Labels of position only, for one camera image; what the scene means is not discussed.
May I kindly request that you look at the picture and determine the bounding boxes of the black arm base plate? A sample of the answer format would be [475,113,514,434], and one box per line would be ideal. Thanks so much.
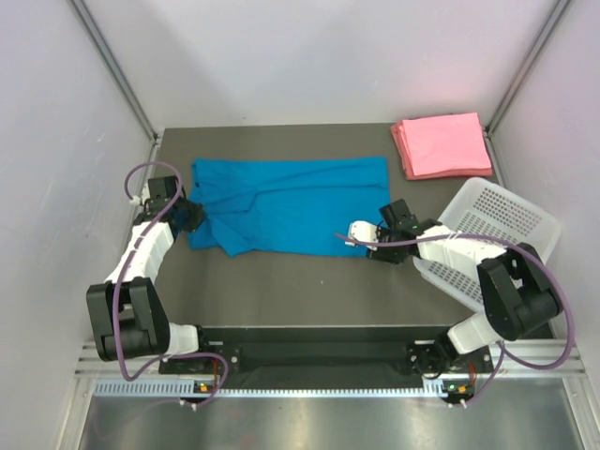
[158,325,492,390]

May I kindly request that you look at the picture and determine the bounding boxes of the aluminium frame rail front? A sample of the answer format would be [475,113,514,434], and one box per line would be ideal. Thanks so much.
[75,339,587,379]

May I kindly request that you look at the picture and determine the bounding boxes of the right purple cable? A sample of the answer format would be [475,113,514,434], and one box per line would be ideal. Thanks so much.
[333,232,577,407]

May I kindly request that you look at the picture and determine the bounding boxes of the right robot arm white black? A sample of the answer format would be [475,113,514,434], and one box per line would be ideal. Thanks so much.
[348,200,564,371]

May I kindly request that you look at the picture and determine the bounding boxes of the purple cable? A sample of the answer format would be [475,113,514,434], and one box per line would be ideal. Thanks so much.
[333,232,577,407]
[112,161,231,413]

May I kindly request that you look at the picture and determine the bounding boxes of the aluminium corner post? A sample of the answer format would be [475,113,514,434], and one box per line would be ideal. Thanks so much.
[67,0,158,143]
[484,0,575,138]

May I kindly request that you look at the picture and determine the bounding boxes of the slotted grey cable duct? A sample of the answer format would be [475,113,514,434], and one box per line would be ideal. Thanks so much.
[93,377,474,399]

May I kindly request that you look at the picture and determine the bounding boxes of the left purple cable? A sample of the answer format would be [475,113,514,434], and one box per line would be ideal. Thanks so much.
[112,161,231,413]

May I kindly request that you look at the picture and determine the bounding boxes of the blue t shirt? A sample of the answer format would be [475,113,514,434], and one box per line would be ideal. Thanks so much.
[187,157,391,258]

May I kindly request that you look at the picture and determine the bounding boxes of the folded pink t shirt stack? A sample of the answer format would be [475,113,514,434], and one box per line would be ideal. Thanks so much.
[390,112,493,181]

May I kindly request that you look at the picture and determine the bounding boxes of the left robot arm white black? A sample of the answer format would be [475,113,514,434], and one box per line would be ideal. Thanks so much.
[85,175,213,372]

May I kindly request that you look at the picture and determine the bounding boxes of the white perforated plastic basket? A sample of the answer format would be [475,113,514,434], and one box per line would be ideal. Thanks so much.
[413,178,562,312]

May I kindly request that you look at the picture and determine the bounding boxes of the left aluminium corner post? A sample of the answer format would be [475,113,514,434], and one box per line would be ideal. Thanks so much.
[67,0,158,143]

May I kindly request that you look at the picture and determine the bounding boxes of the right aluminium corner post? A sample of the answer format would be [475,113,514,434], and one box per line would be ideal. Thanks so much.
[484,0,575,138]

